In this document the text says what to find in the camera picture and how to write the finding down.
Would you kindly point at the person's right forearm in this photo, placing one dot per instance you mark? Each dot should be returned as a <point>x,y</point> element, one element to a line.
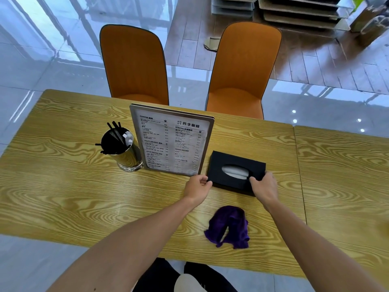
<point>313,249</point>

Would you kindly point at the person's left thumb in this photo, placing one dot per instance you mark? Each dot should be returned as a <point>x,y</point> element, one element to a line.
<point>208,183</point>

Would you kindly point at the white paper packets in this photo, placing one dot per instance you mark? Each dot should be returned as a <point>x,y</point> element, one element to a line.
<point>128,138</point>

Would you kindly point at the stack of grey panels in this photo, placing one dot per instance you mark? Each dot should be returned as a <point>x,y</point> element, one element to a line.
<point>232,6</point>

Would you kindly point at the green plastic item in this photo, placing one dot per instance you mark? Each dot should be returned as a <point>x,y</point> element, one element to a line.
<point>360,2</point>

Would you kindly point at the orange chair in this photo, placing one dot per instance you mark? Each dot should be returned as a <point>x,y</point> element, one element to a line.
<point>133,63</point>
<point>243,69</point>

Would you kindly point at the bunch of black straws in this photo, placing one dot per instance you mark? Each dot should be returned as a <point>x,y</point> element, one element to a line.
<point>114,130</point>

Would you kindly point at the person's right hand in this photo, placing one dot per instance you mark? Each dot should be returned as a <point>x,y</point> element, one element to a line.
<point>267,190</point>

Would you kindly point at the menu card stand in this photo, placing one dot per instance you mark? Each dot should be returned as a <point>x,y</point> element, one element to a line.
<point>173,139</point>

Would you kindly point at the white tissue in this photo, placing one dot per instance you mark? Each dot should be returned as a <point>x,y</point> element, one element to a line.
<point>234,171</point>

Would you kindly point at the purple cloth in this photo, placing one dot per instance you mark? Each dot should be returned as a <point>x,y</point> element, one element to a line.
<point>235,223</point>

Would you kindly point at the black tissue box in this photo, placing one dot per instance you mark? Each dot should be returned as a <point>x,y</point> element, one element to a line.
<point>218,170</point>

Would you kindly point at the brown cardboard boxes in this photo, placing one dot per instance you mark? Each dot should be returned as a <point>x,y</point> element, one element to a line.
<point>370,25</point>

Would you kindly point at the person's black trousers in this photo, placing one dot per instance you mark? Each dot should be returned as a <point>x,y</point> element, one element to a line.
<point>158,276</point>

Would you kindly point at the person's left hand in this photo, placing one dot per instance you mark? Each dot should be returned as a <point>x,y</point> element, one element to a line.
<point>194,190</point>

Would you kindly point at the person's left forearm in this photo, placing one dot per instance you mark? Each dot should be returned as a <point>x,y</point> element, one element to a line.
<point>130,249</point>

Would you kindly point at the shiny metal cup holder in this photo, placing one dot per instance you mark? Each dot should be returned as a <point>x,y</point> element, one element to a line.
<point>129,158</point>

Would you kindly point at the person's right thumb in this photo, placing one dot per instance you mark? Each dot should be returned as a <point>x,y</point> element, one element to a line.
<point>253,180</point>

